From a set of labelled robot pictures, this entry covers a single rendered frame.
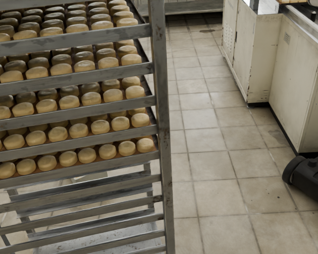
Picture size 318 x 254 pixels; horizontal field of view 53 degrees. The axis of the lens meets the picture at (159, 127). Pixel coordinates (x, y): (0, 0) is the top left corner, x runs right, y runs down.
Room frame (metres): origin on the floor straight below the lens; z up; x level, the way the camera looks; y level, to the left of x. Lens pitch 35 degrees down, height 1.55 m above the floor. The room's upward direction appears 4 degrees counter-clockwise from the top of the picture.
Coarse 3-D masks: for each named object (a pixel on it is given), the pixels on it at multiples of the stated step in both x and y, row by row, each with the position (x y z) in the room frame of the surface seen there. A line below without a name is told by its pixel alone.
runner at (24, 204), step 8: (144, 176) 0.69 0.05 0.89; (152, 176) 0.70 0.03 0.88; (160, 176) 0.70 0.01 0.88; (104, 184) 0.67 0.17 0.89; (112, 184) 0.67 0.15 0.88; (120, 184) 0.68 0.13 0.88; (128, 184) 0.68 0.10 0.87; (136, 184) 0.69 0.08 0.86; (64, 192) 0.65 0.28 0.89; (72, 192) 0.65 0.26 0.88; (80, 192) 0.66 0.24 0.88; (88, 192) 0.66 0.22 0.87; (96, 192) 0.67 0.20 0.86; (104, 192) 0.67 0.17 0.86; (24, 200) 0.63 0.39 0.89; (32, 200) 0.63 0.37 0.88; (40, 200) 0.64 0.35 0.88; (48, 200) 0.64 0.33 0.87; (56, 200) 0.64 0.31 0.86; (64, 200) 0.65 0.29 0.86; (0, 208) 0.62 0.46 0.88; (8, 208) 0.62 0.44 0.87; (16, 208) 0.62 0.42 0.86; (24, 208) 0.63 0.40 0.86
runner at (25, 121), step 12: (144, 96) 0.70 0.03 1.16; (72, 108) 0.66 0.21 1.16; (84, 108) 0.67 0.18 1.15; (96, 108) 0.67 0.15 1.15; (108, 108) 0.68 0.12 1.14; (120, 108) 0.68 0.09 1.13; (132, 108) 0.69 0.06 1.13; (0, 120) 0.63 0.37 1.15; (12, 120) 0.64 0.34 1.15; (24, 120) 0.64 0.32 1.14; (36, 120) 0.65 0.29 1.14; (48, 120) 0.65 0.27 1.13; (60, 120) 0.66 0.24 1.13
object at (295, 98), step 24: (288, 24) 2.20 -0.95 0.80; (288, 48) 2.13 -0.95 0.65; (312, 48) 1.78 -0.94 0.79; (288, 72) 2.05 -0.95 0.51; (312, 72) 1.72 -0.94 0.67; (288, 96) 1.97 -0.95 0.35; (312, 96) 1.66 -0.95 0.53; (288, 120) 1.89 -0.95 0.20; (312, 120) 1.65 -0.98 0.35; (312, 144) 1.65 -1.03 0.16
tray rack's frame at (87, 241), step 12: (12, 192) 1.01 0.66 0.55; (132, 228) 1.08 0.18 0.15; (144, 228) 1.07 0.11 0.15; (156, 228) 1.07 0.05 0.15; (72, 240) 1.03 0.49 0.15; (84, 240) 1.02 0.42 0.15; (96, 240) 1.02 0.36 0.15; (108, 240) 1.01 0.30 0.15; (144, 240) 1.00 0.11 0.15; (156, 240) 0.99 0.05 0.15; (12, 252) 0.80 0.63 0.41; (36, 252) 0.97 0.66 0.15; (48, 252) 0.97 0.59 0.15; (96, 252) 0.95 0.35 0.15; (108, 252) 0.94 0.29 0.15; (120, 252) 0.94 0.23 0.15
